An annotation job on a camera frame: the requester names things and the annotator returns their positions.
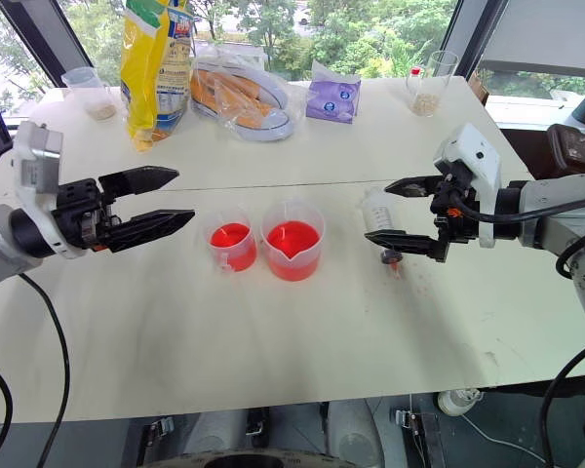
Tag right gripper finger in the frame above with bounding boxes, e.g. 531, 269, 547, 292
383, 175, 443, 199
364, 231, 441, 260

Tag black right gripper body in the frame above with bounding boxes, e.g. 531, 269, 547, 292
430, 163, 481, 264

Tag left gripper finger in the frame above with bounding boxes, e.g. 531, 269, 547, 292
109, 209, 197, 254
97, 165, 181, 205

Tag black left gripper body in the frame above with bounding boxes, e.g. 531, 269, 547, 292
52, 176, 124, 254

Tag clear plastic syringe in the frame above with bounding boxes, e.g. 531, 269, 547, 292
361, 186, 405, 280

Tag small beaker red liquid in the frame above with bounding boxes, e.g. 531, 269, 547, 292
202, 203, 258, 274

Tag clear plastic cup with grains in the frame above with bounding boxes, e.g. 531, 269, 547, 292
59, 66, 119, 121

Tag large beaker red liquid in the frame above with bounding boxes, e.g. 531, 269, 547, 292
259, 196, 327, 283

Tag tall glass with grains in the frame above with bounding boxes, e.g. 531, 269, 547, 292
405, 50, 460, 117

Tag yellow snack bag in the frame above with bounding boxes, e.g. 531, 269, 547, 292
120, 0, 197, 154

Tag purple tissue pack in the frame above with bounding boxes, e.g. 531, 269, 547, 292
304, 59, 363, 125

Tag white orange shoes in bag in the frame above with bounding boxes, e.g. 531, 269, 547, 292
189, 45, 296, 143

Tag black device beside table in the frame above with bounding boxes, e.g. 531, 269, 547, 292
544, 79, 585, 177

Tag white round table foot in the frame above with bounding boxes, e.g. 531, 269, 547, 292
437, 386, 485, 416

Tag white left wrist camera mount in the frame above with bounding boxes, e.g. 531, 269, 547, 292
10, 120, 82, 260

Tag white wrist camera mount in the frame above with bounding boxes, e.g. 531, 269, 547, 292
432, 122, 503, 251
10, 120, 82, 260

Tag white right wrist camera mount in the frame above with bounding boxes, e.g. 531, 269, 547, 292
432, 122, 503, 251

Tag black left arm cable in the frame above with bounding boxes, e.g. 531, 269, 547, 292
18, 271, 72, 468

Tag black thick cable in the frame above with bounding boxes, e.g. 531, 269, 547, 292
539, 342, 585, 468

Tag white thin floor cable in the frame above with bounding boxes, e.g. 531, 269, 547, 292
460, 412, 545, 462

